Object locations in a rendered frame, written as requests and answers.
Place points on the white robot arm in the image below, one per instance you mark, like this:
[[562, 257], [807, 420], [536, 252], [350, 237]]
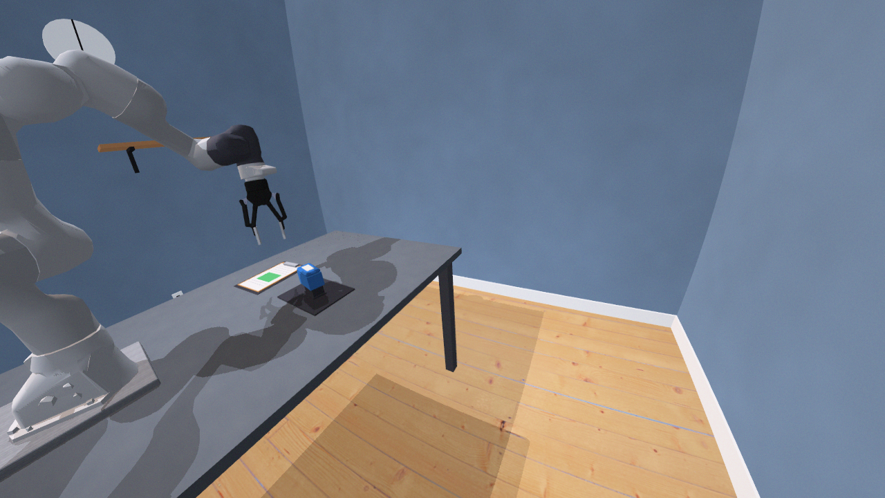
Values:
[[75, 364]]

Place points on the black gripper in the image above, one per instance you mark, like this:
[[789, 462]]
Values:
[[258, 193]]

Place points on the blue self-inking stamp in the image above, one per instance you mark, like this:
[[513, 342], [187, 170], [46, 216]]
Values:
[[311, 277]]

